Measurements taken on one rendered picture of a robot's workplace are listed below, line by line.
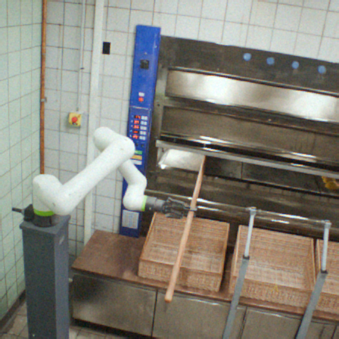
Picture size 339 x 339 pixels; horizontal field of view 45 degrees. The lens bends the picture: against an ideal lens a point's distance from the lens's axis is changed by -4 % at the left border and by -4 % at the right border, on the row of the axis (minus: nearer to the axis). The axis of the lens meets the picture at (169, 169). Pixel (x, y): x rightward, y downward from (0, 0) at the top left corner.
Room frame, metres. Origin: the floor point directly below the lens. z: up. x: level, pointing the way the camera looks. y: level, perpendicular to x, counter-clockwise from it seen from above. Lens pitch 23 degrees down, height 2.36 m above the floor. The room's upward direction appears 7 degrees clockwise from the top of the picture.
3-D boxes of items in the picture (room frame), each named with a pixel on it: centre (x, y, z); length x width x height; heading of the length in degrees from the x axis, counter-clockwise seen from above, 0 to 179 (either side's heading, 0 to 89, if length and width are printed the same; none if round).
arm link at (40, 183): (1.84, 0.60, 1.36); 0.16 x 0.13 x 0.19; 47
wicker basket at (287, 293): (2.41, -0.79, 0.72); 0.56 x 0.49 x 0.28; 82
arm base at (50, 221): (1.86, 0.66, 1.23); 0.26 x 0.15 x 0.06; 82
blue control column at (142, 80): (3.74, 0.12, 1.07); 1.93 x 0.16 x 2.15; 173
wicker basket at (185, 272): (2.49, -0.18, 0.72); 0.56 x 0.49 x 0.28; 83
